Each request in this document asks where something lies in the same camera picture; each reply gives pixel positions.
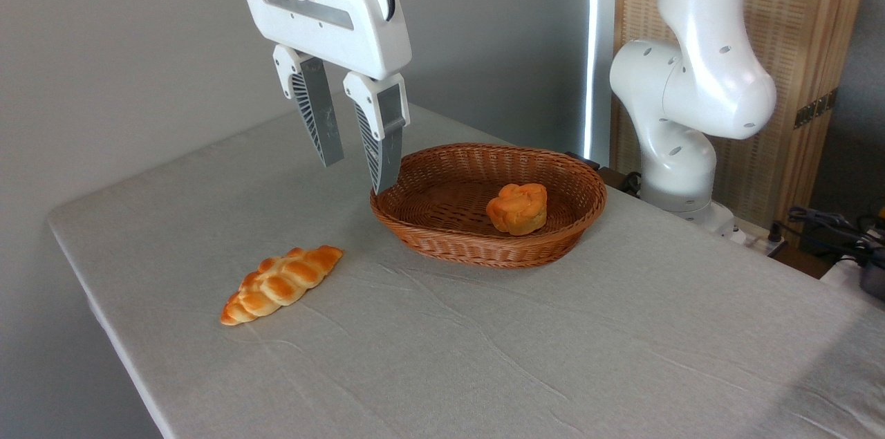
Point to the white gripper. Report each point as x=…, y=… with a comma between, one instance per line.
x=332, y=24

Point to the round orange bread roll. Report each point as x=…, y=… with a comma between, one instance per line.
x=517, y=211

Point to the braided golden bread loaf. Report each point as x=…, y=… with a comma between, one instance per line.
x=280, y=283

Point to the brown wicker basket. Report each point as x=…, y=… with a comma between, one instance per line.
x=449, y=240

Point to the white vertical light strip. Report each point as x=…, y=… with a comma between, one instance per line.
x=593, y=45

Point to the black table clamp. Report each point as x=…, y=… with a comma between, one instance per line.
x=608, y=176

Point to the grey tablecloth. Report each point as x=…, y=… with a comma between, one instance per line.
x=553, y=342

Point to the white power strip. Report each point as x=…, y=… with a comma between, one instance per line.
x=753, y=240

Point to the brass screen hinge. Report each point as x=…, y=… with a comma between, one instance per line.
x=816, y=108

